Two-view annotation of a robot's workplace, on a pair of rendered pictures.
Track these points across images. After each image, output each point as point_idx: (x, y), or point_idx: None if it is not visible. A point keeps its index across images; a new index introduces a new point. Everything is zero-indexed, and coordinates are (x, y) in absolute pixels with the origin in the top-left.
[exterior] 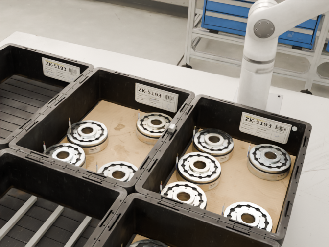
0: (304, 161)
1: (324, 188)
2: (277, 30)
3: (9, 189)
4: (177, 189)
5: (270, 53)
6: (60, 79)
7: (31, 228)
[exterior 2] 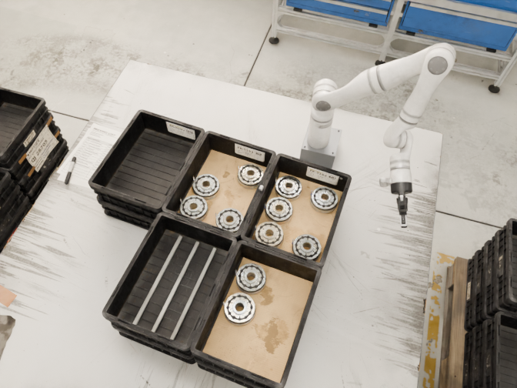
0: (353, 182)
1: (363, 203)
2: (332, 107)
3: (164, 231)
4: (265, 227)
5: (328, 116)
6: (180, 135)
7: (182, 256)
